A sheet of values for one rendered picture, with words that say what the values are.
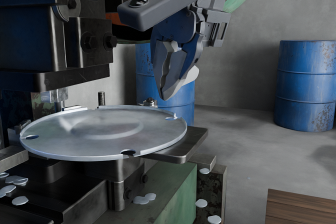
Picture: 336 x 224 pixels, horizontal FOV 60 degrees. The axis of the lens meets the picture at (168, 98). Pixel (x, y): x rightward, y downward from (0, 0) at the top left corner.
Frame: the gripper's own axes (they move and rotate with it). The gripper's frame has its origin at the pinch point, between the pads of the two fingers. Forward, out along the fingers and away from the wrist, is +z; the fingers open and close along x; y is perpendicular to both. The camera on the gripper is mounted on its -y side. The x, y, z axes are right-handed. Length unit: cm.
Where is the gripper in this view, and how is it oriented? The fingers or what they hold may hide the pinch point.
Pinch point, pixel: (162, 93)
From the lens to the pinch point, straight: 45.7
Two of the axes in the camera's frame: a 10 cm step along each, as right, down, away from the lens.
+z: -2.3, 9.0, 3.8
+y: 6.8, -1.3, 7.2
